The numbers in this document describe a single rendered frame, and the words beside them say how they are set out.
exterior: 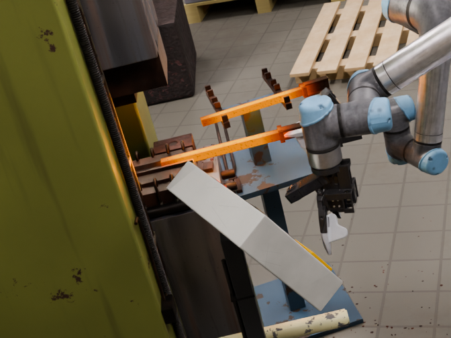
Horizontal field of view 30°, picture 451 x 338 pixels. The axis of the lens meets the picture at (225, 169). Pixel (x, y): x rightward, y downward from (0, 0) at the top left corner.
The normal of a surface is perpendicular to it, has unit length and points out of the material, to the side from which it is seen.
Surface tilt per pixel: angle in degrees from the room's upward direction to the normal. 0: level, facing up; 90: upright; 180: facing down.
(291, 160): 0
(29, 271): 90
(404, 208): 0
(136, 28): 90
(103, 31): 90
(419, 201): 0
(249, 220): 30
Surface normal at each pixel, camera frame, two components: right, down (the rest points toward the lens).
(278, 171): -0.22, -0.86
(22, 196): 0.07, 0.46
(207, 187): -0.62, -0.54
